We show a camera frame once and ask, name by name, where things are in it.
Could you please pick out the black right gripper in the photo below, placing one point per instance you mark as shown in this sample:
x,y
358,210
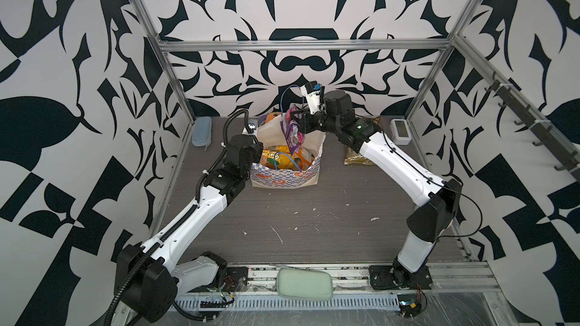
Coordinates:
x,y
306,121

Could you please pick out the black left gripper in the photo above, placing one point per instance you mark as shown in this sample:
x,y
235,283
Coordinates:
x,y
255,153

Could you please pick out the red fruit candy bag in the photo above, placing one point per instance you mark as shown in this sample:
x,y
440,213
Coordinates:
x,y
358,156

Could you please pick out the purple candy packet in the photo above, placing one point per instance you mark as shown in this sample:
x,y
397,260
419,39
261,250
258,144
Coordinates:
x,y
291,131

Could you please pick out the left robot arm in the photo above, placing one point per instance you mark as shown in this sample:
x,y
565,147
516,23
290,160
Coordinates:
x,y
149,277

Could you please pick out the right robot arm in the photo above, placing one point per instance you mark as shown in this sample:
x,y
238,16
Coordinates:
x,y
436,200

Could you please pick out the yellow snack packet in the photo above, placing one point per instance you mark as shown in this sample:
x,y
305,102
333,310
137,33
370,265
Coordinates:
x,y
276,158

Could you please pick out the orange plush toy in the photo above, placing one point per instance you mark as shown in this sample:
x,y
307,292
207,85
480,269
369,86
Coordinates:
x,y
269,117

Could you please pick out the orange snack packet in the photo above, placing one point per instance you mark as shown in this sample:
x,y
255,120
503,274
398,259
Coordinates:
x,y
302,159

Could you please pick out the white digital thermometer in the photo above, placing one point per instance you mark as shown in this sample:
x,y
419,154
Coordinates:
x,y
400,132

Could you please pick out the wall hook rail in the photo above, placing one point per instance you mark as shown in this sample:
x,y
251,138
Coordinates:
x,y
530,118

